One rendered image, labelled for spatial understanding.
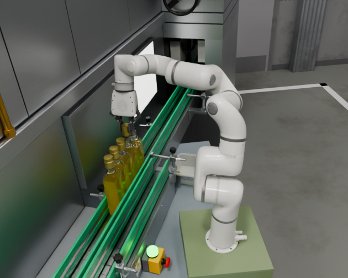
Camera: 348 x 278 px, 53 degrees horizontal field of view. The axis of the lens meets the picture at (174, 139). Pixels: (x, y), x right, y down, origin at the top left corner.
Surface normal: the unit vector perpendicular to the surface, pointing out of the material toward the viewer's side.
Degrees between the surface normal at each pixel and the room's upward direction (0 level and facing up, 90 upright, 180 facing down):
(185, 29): 90
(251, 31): 90
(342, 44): 90
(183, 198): 0
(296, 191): 0
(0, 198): 90
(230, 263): 4
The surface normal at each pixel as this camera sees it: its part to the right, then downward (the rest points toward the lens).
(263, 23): 0.10, 0.54
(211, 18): -0.29, 0.54
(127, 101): -0.20, 0.30
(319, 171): -0.05, -0.83
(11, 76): 0.96, 0.11
